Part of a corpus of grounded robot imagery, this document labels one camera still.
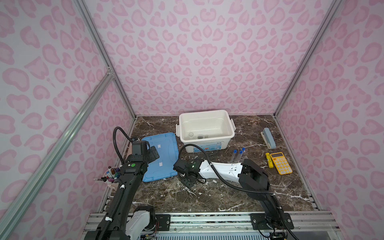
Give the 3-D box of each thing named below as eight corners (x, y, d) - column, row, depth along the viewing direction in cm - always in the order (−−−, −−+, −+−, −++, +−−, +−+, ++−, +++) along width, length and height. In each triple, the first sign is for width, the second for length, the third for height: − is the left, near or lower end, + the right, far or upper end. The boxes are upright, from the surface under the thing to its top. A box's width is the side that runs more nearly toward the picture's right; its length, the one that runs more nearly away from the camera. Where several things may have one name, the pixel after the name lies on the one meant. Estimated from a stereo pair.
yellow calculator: (279, 174, 91) (281, 173, 89) (270, 154, 100) (271, 153, 98) (291, 173, 91) (293, 171, 90) (280, 153, 100) (282, 151, 98)
